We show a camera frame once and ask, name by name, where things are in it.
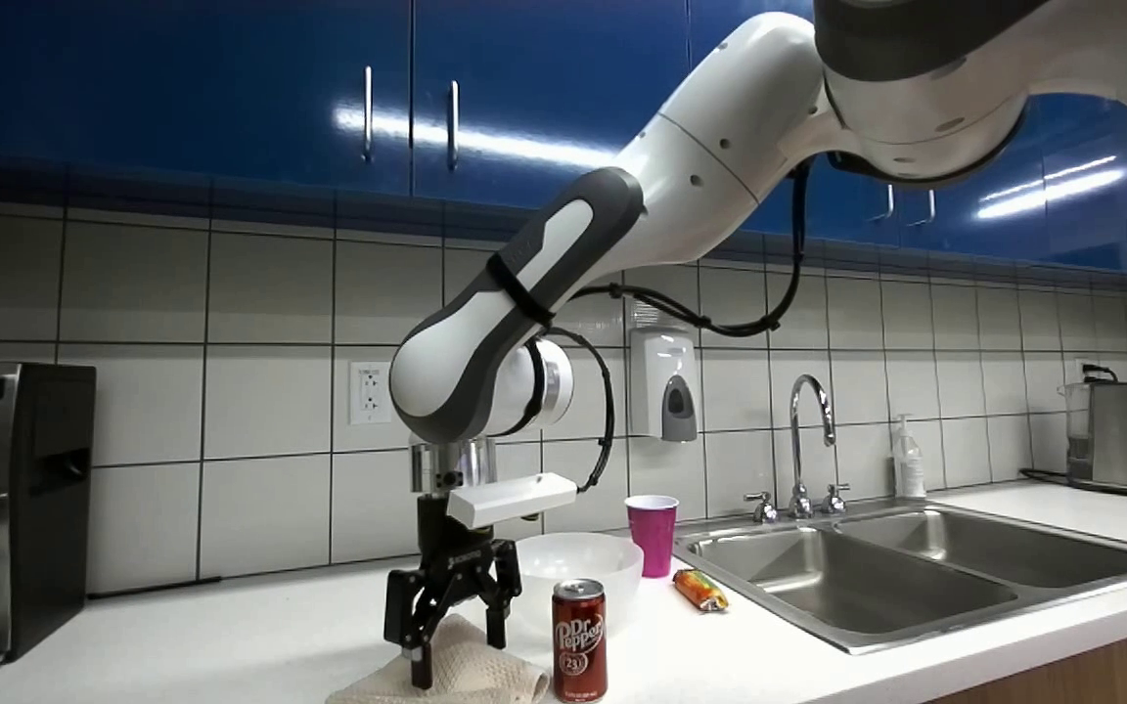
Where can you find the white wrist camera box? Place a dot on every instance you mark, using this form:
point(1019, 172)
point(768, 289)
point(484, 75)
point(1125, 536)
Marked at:
point(509, 497)

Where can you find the black coffee machine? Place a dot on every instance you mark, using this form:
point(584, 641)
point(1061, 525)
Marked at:
point(11, 508)

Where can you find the beige towel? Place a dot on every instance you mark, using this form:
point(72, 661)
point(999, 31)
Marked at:
point(472, 667)

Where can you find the red soda can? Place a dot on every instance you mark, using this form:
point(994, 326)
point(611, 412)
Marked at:
point(579, 648)

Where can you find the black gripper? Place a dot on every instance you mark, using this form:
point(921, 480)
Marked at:
point(441, 547)

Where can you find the blue upper cabinet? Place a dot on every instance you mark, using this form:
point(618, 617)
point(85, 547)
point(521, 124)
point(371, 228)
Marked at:
point(197, 78)

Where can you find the stainless steel double sink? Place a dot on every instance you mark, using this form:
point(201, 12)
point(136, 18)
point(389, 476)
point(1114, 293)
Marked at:
point(903, 571)

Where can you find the white wall soap dispenser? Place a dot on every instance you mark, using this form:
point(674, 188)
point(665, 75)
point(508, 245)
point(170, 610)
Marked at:
point(665, 394)

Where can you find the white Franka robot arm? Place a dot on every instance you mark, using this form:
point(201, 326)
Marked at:
point(707, 169)

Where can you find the stainless steel countertop appliance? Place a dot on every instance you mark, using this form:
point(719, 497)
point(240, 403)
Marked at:
point(1125, 437)

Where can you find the clear dish soap bottle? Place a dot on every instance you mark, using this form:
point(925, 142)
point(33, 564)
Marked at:
point(907, 465)

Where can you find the chrome faucet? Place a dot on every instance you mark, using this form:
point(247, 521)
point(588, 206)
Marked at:
point(796, 444)

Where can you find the translucent white bowl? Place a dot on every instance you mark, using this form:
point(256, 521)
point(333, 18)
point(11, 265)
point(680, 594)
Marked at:
point(588, 554)

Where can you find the white wall outlet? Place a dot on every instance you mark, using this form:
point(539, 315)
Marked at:
point(371, 394)

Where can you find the orange toy carrot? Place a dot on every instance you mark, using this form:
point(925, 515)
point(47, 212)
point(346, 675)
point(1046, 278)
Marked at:
point(699, 589)

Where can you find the wooden base cabinet front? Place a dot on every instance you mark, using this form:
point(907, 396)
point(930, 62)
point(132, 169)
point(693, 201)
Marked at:
point(1097, 669)

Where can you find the pink plastic cup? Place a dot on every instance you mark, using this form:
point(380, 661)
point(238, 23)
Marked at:
point(652, 532)

